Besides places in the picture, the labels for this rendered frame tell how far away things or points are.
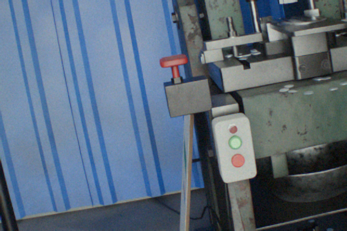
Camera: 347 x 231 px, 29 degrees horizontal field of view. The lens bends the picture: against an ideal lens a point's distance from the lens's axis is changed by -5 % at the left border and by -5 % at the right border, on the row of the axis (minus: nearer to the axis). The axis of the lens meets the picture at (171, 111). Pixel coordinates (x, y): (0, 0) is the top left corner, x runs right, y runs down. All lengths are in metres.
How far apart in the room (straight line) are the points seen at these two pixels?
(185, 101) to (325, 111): 0.33
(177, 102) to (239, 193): 0.24
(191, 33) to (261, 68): 0.41
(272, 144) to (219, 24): 0.48
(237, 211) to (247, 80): 0.31
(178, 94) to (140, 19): 1.38
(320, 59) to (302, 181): 0.31
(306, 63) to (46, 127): 1.54
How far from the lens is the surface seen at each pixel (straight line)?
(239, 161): 1.48
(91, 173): 3.01
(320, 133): 1.63
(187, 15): 2.03
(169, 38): 2.90
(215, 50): 1.76
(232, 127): 1.46
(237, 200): 1.57
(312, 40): 1.66
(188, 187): 1.92
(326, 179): 1.76
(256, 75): 1.67
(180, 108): 1.54
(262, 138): 1.60
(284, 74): 1.68
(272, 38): 1.77
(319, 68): 1.67
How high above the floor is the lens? 0.96
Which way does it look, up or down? 12 degrees down
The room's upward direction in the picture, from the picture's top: 10 degrees counter-clockwise
